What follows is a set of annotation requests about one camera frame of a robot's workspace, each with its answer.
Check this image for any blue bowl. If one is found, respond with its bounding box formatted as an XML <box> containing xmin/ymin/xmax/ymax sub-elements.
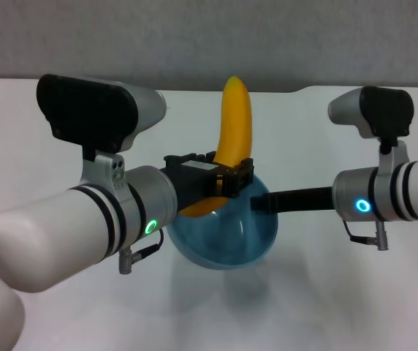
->
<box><xmin>167</xmin><ymin>173</ymin><xmax>279</xmax><ymax>271</ymax></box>

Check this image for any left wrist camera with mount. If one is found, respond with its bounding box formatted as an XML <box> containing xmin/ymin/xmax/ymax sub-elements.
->
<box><xmin>36</xmin><ymin>74</ymin><xmax>168</xmax><ymax>191</ymax></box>

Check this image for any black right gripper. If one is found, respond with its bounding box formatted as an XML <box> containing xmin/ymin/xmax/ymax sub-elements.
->
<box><xmin>251</xmin><ymin>186</ymin><xmax>334</xmax><ymax>213</ymax></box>

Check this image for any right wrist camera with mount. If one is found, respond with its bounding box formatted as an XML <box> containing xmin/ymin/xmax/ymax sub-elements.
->
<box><xmin>327</xmin><ymin>86</ymin><xmax>414</xmax><ymax>173</ymax></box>

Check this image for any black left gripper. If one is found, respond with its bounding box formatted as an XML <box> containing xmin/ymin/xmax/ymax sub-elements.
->
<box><xmin>163</xmin><ymin>153</ymin><xmax>256</xmax><ymax>213</ymax></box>

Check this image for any yellow banana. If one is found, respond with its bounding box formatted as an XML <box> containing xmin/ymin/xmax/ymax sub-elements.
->
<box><xmin>181</xmin><ymin>75</ymin><xmax>254</xmax><ymax>219</ymax></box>

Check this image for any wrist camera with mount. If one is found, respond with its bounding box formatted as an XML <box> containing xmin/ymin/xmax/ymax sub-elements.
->
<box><xmin>327</xmin><ymin>86</ymin><xmax>414</xmax><ymax>173</ymax></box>
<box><xmin>36</xmin><ymin>74</ymin><xmax>168</xmax><ymax>191</ymax></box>

